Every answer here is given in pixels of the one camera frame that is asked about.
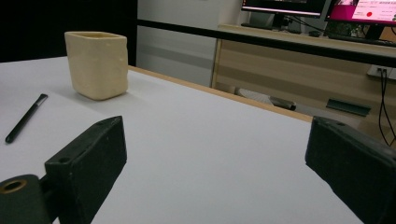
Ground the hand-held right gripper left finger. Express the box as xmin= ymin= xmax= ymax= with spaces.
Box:
xmin=44 ymin=115 xmax=128 ymax=224

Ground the black monitor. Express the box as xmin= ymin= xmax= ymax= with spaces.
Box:
xmin=240 ymin=0 xmax=332 ymax=32

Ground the monitor with pink screen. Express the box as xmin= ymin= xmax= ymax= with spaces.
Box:
xmin=324 ymin=0 xmax=396 ymax=41

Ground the grey and dark object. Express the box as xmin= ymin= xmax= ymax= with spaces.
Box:
xmin=235 ymin=87 xmax=297 ymax=112

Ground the cream square pen holder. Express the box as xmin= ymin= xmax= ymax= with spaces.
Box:
xmin=64 ymin=31 xmax=130 ymax=102

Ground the black curtain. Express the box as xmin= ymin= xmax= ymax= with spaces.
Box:
xmin=0 ymin=0 xmax=138 ymax=67

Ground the black pen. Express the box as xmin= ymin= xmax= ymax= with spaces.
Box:
xmin=5 ymin=92 xmax=50 ymax=145

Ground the black cable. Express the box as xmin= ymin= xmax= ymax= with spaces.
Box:
xmin=376 ymin=68 xmax=396 ymax=147

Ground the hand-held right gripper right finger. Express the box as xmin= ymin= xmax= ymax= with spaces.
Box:
xmin=304 ymin=116 xmax=396 ymax=224

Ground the grey power strip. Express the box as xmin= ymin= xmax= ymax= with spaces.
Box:
xmin=366 ymin=63 xmax=396 ymax=81

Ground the light wooden desk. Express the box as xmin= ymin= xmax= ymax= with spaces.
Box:
xmin=210 ymin=23 xmax=396 ymax=147

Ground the dark green flat object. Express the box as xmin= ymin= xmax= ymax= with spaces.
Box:
xmin=325 ymin=98 xmax=373 ymax=118

